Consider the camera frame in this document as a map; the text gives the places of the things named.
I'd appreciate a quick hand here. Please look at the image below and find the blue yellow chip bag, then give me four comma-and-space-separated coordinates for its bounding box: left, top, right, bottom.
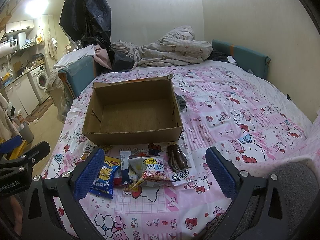
89, 156, 120, 199

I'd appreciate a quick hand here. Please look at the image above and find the white red wafer bar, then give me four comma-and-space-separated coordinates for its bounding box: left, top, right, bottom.
114, 151, 132, 186

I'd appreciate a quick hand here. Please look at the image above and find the dark brown snack packet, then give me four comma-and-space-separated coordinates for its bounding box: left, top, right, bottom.
167, 144, 189, 172

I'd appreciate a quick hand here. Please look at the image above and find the silver yellow snack bag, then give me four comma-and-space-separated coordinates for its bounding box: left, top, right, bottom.
129, 157, 170, 188

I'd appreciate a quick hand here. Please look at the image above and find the grey trash bin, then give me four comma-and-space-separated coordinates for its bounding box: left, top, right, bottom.
19, 122, 34, 144

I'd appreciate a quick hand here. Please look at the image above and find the white kitchen cabinet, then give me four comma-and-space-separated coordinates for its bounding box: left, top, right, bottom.
4, 74, 40, 118

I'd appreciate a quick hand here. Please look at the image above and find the black white small packet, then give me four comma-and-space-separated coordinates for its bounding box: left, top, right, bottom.
169, 167, 197, 186

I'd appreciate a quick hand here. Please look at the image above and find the white washing machine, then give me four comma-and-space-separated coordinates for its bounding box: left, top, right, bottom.
27, 64, 49, 104

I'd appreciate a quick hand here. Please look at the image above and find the teal side cushion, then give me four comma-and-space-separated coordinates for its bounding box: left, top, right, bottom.
58, 56, 98, 101

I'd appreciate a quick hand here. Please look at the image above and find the pink Hello Kitty bedsheet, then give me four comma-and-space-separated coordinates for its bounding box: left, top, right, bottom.
41, 59, 314, 240

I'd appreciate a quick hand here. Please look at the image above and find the brown cardboard box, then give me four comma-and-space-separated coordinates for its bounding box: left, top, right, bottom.
82, 74, 183, 146

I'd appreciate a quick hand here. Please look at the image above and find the dark grey sock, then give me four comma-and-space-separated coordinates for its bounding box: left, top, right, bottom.
175, 94, 187, 113

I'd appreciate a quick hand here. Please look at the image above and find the teal headboard cushion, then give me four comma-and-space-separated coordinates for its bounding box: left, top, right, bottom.
212, 40, 271, 80

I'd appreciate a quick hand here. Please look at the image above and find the black plastic bag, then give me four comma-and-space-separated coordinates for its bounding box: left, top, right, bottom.
60, 0, 136, 72

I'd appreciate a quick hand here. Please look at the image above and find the crumpled floral blanket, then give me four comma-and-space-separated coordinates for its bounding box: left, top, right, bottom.
111, 25, 213, 67

